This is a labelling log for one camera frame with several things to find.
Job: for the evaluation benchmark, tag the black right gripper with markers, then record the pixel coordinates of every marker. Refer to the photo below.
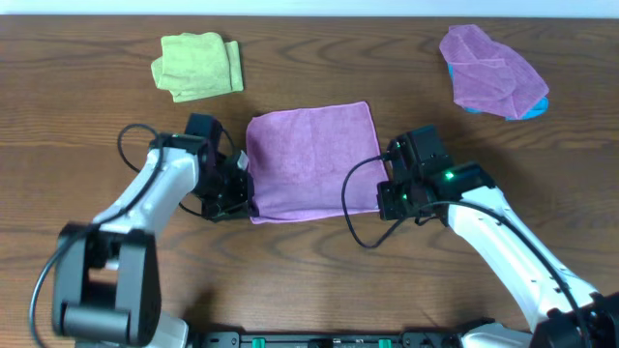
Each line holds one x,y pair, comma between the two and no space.
392,200

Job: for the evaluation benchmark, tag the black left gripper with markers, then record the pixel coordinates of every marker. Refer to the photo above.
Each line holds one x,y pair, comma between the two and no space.
237,194

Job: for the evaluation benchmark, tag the purple microfiber cloth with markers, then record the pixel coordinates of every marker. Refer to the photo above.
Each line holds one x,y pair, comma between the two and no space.
299,159

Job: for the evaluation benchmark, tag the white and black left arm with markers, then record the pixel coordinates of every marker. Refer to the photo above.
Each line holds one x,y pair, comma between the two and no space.
107,289

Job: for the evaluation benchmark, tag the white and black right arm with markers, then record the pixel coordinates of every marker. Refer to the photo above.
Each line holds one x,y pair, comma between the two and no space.
560,308

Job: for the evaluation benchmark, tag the green folded cloth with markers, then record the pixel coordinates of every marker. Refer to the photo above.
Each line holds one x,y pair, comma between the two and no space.
198,66

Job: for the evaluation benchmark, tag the crumpled purple cloth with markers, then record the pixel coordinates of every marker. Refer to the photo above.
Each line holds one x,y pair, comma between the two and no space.
489,75

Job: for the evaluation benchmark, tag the blue cloth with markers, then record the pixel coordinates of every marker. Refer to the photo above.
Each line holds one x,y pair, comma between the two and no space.
537,110

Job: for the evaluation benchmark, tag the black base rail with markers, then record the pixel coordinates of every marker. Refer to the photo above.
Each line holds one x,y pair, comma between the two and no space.
413,339

